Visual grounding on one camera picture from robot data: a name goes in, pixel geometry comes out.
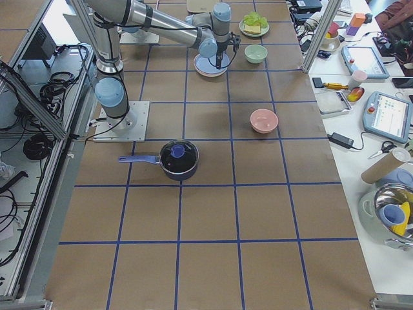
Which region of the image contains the teach pendant tablet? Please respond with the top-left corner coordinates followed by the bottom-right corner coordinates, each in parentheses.
top-left (341, 46), bottom-right (390, 79)
top-left (363, 92), bottom-right (412, 143)

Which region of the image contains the pink bowl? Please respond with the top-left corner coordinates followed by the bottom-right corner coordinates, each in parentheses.
top-left (250, 108), bottom-right (279, 134)

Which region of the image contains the white toaster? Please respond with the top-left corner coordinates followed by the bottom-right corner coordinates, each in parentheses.
top-left (186, 0), bottom-right (220, 14)

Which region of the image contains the blue plate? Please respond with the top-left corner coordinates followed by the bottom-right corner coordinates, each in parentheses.
top-left (195, 53), bottom-right (232, 76)

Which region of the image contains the pink cup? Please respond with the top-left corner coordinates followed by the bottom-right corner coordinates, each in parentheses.
top-left (348, 70), bottom-right (368, 90)

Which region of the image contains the bread slice on plate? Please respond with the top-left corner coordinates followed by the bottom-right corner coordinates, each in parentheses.
top-left (243, 23), bottom-right (261, 35)

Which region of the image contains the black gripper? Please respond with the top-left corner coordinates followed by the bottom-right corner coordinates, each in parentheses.
top-left (215, 32), bottom-right (241, 68)

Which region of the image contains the green plate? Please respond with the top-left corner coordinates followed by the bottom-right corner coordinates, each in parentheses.
top-left (239, 20), bottom-right (269, 37)

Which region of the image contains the blue saucepan with lid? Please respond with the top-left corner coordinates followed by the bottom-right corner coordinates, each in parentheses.
top-left (118, 139), bottom-right (199, 181)

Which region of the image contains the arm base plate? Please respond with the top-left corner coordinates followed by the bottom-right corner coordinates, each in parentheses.
top-left (93, 101), bottom-right (150, 143)
top-left (120, 30), bottom-right (160, 45)

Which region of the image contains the pink plate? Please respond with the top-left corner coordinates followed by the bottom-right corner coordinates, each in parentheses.
top-left (193, 54), bottom-right (230, 78)

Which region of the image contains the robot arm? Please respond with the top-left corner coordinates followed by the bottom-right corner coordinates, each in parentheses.
top-left (87, 1), bottom-right (240, 134)

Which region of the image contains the beige bowl with toys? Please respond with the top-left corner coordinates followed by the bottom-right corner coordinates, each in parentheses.
top-left (320, 30), bottom-right (341, 52)

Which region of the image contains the black power adapter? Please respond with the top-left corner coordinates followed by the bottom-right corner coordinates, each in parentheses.
top-left (327, 132), bottom-right (354, 149)

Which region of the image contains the green lettuce leaf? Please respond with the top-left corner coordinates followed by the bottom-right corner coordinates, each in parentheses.
top-left (243, 12), bottom-right (268, 28)

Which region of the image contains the green bowl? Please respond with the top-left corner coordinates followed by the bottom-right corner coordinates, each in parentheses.
top-left (244, 45), bottom-right (268, 64)

